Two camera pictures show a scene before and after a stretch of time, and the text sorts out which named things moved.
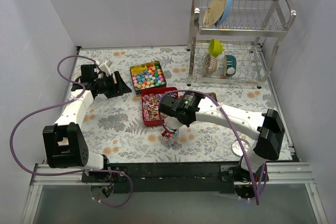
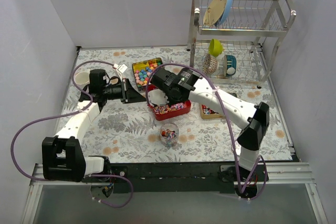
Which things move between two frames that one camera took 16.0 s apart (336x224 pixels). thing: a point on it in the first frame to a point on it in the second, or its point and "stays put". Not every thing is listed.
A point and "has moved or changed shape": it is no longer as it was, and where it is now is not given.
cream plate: [214, 10] stays put
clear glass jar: [169, 138] stays put
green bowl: [215, 48] stays put
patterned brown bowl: [210, 65] stays put
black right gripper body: [169, 133] to [156, 81]
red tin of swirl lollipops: [151, 115] has moved or changed shape
